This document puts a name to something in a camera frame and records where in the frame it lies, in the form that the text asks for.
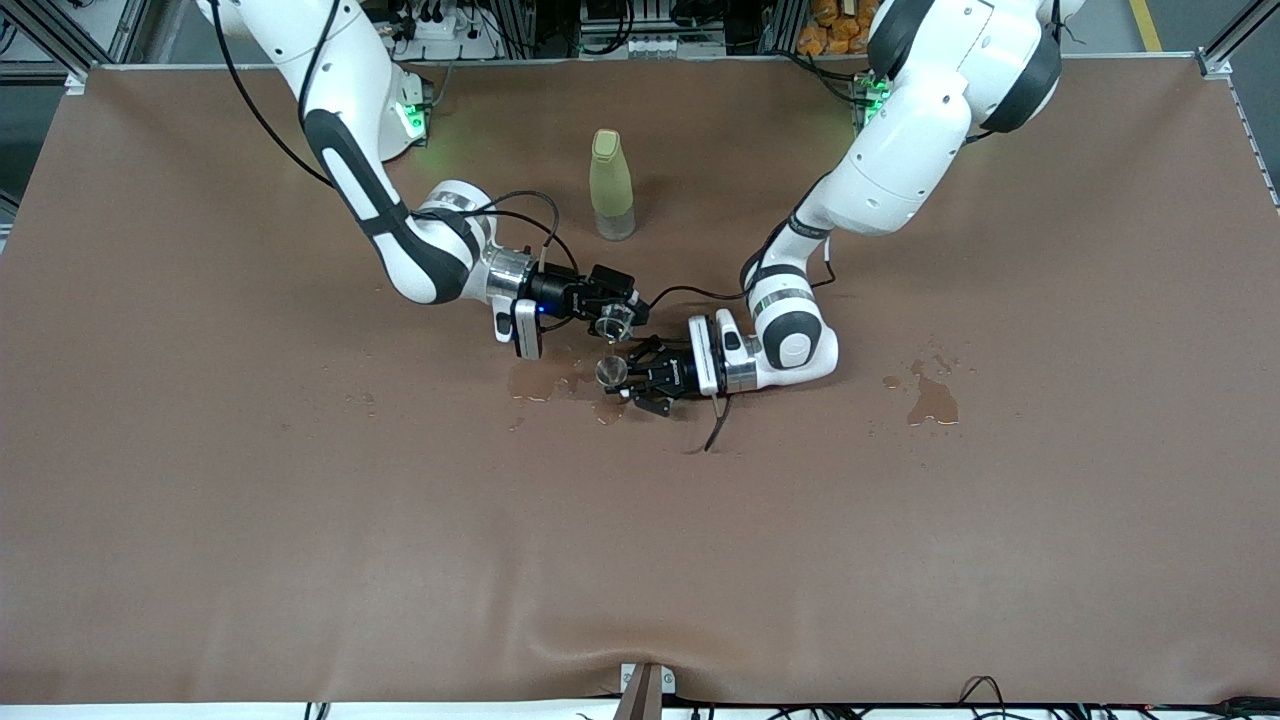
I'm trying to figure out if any pale green shaker bottle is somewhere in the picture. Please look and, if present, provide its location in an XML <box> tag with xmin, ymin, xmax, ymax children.
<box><xmin>588</xmin><ymin>128</ymin><xmax>637</xmax><ymax>242</ymax></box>

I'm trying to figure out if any brown table mat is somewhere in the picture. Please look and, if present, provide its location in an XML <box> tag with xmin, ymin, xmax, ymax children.
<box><xmin>0</xmin><ymin>55</ymin><xmax>1280</xmax><ymax>706</ymax></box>

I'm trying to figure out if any crate of orange bread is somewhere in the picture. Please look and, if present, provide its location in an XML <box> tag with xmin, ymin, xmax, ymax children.
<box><xmin>797</xmin><ymin>0</ymin><xmax>876</xmax><ymax>56</ymax></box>

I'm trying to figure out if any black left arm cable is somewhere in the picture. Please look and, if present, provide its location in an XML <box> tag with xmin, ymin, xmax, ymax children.
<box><xmin>640</xmin><ymin>235</ymin><xmax>836</xmax><ymax>454</ymax></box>

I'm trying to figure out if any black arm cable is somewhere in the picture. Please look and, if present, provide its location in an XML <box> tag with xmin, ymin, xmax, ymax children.
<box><xmin>640</xmin><ymin>235</ymin><xmax>836</xmax><ymax>454</ymax></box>
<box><xmin>205</xmin><ymin>0</ymin><xmax>583</xmax><ymax>301</ymax></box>

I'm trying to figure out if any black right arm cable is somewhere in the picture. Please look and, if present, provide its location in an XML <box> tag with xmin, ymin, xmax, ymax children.
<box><xmin>205</xmin><ymin>0</ymin><xmax>583</xmax><ymax>301</ymax></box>

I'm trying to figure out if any metal table edge bracket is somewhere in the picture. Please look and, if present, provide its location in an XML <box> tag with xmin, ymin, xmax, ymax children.
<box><xmin>620</xmin><ymin>662</ymin><xmax>677</xmax><ymax>720</ymax></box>

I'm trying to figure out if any aluminium frame post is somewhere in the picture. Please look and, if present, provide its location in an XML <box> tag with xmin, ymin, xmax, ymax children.
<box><xmin>0</xmin><ymin>0</ymin><xmax>151</xmax><ymax>96</ymax></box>
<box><xmin>1198</xmin><ymin>0</ymin><xmax>1280</xmax><ymax>81</ymax></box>

